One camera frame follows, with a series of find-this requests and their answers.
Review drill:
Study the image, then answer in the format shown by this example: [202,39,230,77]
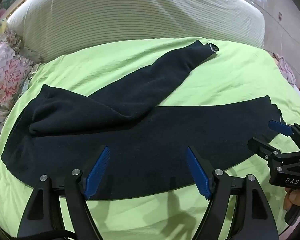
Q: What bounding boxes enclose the gold framed floral painting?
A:
[0,0,53,48]

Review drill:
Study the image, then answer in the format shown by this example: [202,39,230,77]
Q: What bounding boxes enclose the floral pillow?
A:
[0,30,42,152]

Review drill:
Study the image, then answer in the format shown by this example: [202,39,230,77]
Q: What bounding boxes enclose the green bed sheet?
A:
[0,37,300,240]

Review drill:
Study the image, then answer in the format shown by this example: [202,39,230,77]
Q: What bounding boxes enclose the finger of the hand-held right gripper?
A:
[247,137,284,162]
[268,120,300,140]

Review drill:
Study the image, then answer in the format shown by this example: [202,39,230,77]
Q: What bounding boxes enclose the yellow patterned pillow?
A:
[0,20,9,43]

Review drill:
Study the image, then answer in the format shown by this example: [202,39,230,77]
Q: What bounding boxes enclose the black pants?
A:
[0,39,288,202]

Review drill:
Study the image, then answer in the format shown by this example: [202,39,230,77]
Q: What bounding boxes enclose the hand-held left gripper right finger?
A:
[186,146,280,240]

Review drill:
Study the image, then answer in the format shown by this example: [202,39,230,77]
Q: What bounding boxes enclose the person's right hand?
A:
[283,189,300,213]

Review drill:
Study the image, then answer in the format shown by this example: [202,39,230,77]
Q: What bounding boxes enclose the pink floral cloth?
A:
[272,52,298,88]

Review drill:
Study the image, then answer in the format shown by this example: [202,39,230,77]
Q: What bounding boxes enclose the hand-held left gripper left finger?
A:
[17,145,111,240]

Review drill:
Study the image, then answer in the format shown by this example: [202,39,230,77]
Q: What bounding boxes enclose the white striped headboard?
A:
[6,0,266,63]

